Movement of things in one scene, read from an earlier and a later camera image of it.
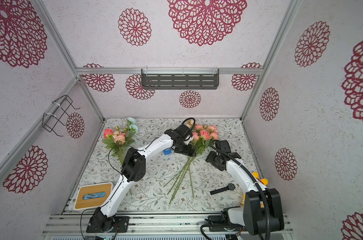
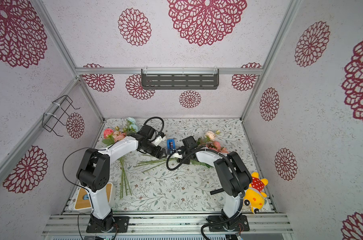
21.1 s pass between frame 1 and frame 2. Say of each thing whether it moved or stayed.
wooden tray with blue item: stayed
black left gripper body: moved
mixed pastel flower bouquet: stayed
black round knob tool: stayed
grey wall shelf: stayed
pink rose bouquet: moved
